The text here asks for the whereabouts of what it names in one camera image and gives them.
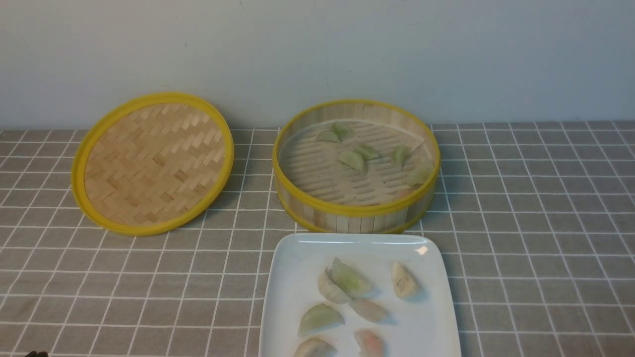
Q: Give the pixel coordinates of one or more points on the white dumpling plate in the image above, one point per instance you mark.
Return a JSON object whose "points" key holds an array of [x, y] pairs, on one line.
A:
{"points": [[330, 290], [314, 347]]}

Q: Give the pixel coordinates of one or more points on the green dumpling plate top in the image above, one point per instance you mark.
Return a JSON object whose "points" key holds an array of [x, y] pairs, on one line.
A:
{"points": [[353, 283]]}

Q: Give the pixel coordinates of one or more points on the green dumpling steamer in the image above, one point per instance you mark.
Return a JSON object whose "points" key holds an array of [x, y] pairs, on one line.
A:
{"points": [[400, 155]]}

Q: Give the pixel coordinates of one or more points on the pale pink dumpling plate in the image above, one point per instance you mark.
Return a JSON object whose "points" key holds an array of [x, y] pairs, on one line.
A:
{"points": [[369, 310]]}

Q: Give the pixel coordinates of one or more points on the green dumpling plate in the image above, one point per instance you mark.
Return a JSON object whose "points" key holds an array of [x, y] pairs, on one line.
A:
{"points": [[319, 317], [353, 283]]}

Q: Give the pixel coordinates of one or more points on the bamboo steamer lid yellow rim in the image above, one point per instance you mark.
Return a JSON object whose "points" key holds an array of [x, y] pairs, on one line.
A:
{"points": [[153, 164]]}

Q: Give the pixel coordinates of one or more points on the dark object bottom left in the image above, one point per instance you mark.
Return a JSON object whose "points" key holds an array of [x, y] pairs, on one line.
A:
{"points": [[37, 354]]}

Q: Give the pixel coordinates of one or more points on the grey checked tablecloth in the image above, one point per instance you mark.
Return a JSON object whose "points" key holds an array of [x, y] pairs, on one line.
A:
{"points": [[535, 222]]}

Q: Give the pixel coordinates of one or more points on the green dumpling centre right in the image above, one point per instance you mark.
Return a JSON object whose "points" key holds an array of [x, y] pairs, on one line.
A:
{"points": [[367, 152]]}

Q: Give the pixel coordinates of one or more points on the beige dumpling plate right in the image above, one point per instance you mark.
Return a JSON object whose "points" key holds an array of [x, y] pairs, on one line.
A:
{"points": [[404, 284]]}

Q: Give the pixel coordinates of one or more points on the green dumpling plate lower left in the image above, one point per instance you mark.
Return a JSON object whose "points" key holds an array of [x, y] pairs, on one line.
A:
{"points": [[319, 317]]}

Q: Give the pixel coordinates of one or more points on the green dumpling centre front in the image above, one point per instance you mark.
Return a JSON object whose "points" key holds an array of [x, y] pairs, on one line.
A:
{"points": [[354, 160]]}

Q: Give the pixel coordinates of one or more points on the white square plate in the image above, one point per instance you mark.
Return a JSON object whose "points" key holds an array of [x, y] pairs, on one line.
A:
{"points": [[424, 325]]}

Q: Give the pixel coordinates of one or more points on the green dumpling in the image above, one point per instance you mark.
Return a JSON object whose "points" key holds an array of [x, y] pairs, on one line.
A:
{"points": [[367, 152], [354, 160], [342, 131], [328, 136]]}

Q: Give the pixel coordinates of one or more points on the bamboo steamer basket yellow rim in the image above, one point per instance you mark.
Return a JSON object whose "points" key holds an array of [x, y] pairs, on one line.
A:
{"points": [[323, 195]]}

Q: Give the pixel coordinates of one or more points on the white dumpling plate left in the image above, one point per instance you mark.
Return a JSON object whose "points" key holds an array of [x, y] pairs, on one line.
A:
{"points": [[330, 290]]}

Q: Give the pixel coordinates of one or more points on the green dumpling steamer edge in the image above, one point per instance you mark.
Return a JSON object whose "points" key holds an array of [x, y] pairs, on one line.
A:
{"points": [[418, 176]]}

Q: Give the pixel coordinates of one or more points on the white dumpling plate bottom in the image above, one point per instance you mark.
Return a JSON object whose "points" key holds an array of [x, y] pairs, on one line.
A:
{"points": [[314, 347]]}

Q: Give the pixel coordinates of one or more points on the green dumpling back left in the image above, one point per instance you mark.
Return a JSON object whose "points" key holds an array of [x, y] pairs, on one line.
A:
{"points": [[328, 136]]}

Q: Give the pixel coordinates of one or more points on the orange pink dumpling plate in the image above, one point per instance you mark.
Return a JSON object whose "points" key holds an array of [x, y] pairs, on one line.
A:
{"points": [[370, 344]]}

